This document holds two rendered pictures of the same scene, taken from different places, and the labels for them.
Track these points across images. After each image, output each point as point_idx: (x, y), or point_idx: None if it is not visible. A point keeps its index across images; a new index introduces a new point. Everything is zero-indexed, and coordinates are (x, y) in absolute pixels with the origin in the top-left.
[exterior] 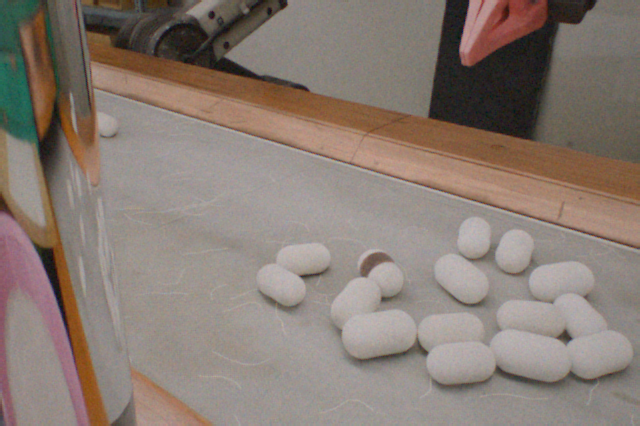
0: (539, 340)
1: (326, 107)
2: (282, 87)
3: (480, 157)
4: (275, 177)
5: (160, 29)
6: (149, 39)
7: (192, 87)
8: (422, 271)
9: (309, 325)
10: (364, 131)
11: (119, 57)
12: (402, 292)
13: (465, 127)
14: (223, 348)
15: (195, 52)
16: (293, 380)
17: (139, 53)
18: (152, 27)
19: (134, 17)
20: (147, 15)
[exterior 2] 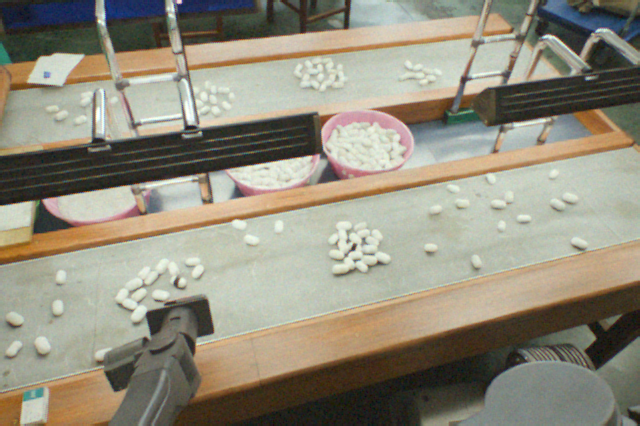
0: (131, 282)
1: (295, 349)
2: (344, 354)
3: (197, 356)
4: (257, 302)
5: (525, 353)
6: (525, 349)
7: (364, 312)
8: (175, 298)
9: (180, 263)
10: (253, 339)
11: (458, 308)
12: (173, 287)
13: (227, 386)
14: (188, 247)
15: None
16: (170, 252)
17: (469, 323)
18: (537, 352)
19: (578, 351)
20: (573, 358)
